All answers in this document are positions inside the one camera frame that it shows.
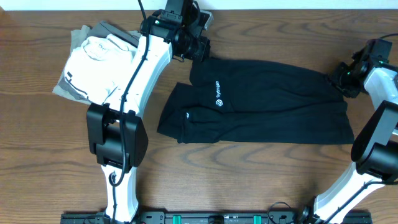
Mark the black polo shirt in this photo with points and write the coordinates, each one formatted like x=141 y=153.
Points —
x=255 y=101

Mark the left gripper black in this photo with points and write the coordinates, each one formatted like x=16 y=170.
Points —
x=204 y=46

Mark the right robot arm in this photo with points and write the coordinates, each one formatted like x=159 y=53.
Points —
x=373 y=153

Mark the dark grey folded garment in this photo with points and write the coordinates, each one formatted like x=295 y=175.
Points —
x=102 y=29

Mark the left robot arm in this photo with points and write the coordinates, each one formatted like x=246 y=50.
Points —
x=116 y=132

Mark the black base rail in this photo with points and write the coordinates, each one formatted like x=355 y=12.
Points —
x=207 y=218

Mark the white folded shirt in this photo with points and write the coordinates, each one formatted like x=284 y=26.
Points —
x=98 y=66

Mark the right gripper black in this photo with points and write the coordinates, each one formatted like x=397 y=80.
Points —
x=335 y=76

